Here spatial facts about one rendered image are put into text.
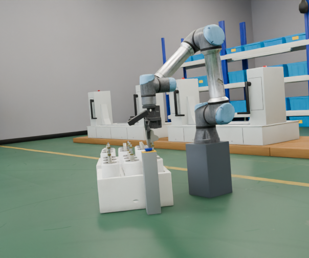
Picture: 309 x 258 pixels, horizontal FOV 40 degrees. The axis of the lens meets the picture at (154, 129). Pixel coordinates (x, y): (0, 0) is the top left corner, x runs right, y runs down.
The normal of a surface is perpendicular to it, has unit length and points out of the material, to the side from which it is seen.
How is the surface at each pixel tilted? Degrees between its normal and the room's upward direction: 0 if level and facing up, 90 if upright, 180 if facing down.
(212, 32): 82
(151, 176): 90
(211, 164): 90
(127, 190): 90
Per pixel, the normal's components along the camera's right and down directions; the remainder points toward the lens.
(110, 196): 0.13, 0.05
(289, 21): -0.81, 0.10
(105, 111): 0.55, -0.20
